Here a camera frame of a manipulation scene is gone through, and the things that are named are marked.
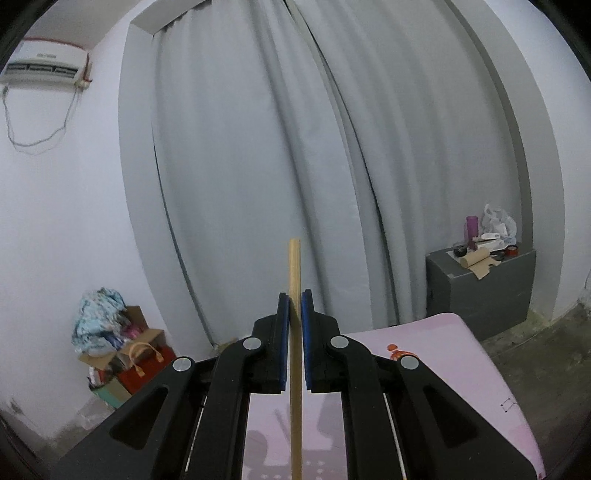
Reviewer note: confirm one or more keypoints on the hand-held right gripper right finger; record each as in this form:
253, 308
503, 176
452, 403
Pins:
308, 350

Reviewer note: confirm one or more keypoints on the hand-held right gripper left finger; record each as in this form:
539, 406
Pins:
282, 350

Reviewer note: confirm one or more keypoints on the long bamboo chopstick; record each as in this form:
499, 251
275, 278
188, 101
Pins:
295, 267

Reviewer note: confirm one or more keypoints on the red paper gift bag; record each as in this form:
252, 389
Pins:
147, 374

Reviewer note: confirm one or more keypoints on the open cardboard box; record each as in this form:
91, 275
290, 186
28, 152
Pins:
136, 318

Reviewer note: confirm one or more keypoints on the teal paper box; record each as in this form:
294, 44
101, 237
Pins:
113, 392

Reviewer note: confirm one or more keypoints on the grey cabinet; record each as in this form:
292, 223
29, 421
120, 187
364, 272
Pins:
480, 295

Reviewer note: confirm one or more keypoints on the small black bowl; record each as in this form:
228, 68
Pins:
460, 252

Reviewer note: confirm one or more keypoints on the pile of patterned clothes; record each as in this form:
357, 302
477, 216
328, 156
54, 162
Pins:
97, 318

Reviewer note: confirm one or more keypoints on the brown paper roll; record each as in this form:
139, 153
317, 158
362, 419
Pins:
473, 259

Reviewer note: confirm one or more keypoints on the grey curtain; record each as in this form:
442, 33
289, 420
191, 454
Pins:
231, 161
415, 138

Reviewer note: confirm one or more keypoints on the red tape roll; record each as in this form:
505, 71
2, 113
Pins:
511, 252

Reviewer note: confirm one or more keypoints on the white plastic bag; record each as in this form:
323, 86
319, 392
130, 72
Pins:
496, 221

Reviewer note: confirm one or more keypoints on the white wall air conditioner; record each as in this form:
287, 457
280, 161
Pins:
41, 60

